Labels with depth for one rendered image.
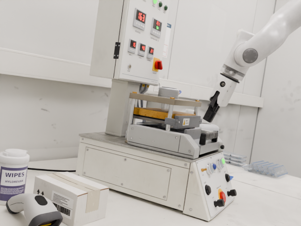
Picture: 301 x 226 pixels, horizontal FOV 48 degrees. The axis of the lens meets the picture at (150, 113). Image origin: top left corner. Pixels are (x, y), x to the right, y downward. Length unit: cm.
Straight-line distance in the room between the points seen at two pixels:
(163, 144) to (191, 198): 20
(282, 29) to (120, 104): 64
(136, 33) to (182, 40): 105
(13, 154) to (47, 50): 66
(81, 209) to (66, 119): 80
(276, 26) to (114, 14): 55
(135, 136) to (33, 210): 46
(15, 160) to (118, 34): 55
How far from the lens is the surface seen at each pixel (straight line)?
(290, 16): 122
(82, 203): 94
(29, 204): 90
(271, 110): 362
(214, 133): 127
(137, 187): 119
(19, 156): 105
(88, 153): 129
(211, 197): 117
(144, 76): 138
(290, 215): 139
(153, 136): 115
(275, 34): 115
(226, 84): 118
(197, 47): 249
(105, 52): 127
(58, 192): 97
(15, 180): 105
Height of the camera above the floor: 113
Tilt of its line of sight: 4 degrees down
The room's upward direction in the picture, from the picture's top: 8 degrees clockwise
